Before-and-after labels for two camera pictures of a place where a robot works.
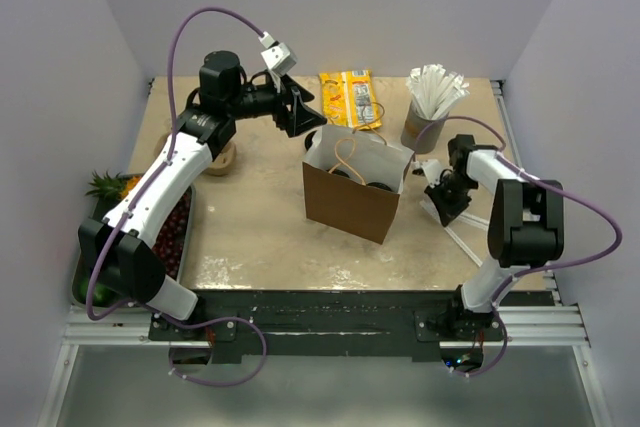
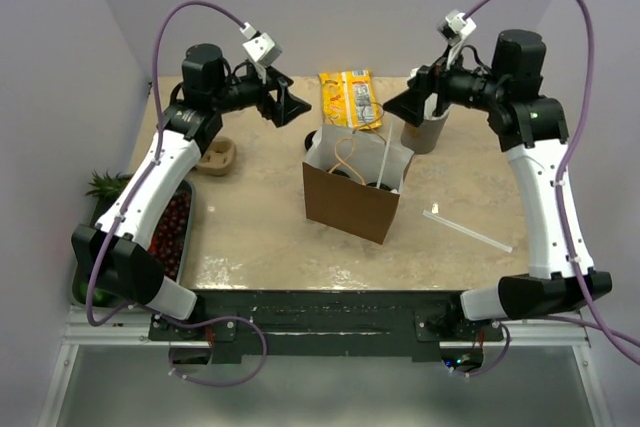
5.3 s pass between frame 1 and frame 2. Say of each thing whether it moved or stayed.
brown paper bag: stayed
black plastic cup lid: stayed
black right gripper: moved
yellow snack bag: stayed
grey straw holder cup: stayed
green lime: stayed
